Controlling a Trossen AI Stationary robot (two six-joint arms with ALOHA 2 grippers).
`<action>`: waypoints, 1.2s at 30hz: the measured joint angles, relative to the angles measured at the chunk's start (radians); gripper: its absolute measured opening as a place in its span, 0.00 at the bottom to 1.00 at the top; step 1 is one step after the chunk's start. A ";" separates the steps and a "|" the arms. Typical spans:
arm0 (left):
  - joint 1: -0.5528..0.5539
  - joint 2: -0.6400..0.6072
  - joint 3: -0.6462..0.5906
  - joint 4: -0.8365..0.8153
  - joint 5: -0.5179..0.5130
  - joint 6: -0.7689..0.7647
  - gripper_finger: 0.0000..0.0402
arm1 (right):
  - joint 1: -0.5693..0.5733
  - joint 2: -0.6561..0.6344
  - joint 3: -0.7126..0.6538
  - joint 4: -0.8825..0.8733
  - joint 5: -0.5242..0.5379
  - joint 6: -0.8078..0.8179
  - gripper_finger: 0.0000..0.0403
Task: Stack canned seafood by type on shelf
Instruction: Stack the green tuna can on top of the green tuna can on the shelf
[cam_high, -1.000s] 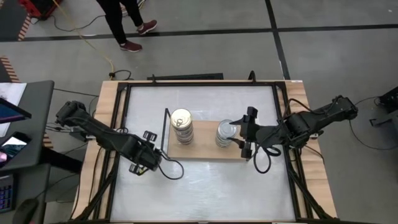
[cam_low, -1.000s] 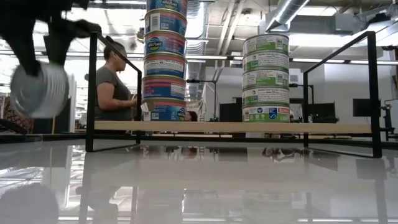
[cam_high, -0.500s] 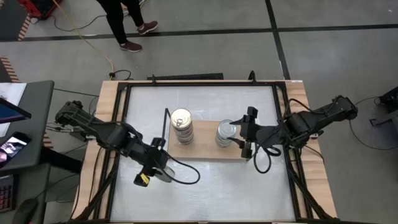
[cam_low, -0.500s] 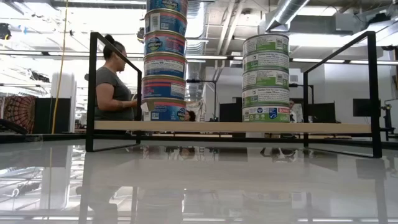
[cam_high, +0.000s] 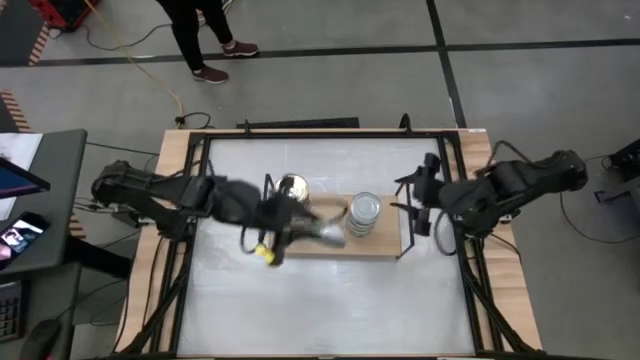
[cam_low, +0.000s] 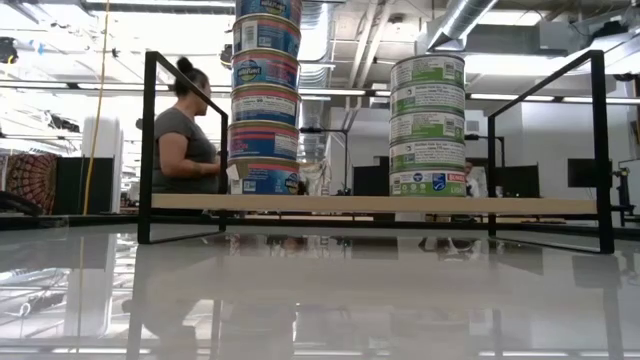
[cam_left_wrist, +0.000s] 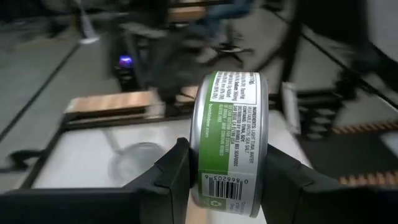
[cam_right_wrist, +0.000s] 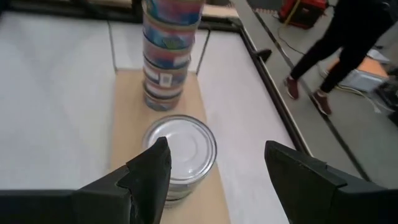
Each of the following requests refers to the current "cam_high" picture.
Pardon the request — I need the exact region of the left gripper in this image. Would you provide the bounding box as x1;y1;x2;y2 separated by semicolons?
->
234;187;346;251

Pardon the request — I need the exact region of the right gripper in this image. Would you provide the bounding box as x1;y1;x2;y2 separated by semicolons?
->
389;153;451;236

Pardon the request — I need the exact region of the blue label gold tuna can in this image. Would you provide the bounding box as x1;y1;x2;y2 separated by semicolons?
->
274;173;311;204

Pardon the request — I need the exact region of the black perforated bar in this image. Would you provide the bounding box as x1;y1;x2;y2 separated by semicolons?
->
236;117;361;130

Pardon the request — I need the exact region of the black equipment box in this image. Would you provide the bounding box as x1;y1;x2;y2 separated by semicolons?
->
602;138;640;184

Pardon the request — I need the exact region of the person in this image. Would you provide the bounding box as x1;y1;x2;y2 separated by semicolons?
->
154;0;260;85

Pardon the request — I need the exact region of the black mat orange striped edge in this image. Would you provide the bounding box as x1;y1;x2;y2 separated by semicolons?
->
0;88;34;134
0;0;54;67
67;212;87;240

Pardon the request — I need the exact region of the grey desk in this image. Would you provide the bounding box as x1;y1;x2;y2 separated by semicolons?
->
0;128;134;279

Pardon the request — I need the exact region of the grey keyboard table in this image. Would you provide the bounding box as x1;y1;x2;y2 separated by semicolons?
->
0;262;84;360

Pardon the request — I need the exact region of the phone with lit screen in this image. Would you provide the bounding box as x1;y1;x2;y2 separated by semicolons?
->
0;210;51;270

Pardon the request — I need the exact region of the black computer mouse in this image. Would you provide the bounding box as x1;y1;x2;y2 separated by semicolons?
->
19;317;64;360

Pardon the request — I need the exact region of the large black monitor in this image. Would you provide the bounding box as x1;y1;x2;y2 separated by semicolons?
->
0;156;52;200

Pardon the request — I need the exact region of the white paper sheet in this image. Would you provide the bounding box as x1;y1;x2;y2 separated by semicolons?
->
0;132;45;221

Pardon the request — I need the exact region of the black keyboard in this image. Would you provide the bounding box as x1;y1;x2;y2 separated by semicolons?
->
0;278;27;344

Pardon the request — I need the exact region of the red equipment box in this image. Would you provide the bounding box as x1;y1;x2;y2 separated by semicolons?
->
28;0;101;30

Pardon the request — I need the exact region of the wooden shelf black metal frame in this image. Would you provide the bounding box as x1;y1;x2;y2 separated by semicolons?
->
255;175;418;262

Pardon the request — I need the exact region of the black aluminium table frame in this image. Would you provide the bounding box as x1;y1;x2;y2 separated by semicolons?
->
107;127;544;360

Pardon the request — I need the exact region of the black cable loop with plug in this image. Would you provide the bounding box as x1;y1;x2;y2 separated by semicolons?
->
174;110;214;132

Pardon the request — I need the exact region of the yellow hanging cable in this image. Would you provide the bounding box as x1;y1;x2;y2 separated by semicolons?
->
84;0;186;117

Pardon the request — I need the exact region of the black floor cable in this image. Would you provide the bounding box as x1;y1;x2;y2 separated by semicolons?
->
79;18;174;52
558;154;640;246

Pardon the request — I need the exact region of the grey metal bracket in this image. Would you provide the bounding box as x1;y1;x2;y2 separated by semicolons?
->
593;177;640;206

